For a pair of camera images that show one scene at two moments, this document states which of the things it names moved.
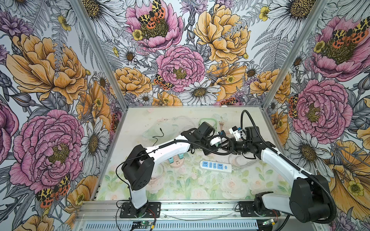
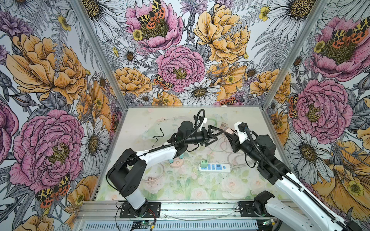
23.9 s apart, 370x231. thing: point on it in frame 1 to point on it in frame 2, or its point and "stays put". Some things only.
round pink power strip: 178,162 stays put
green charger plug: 216,141 to 204,163
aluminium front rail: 173,210 stays put
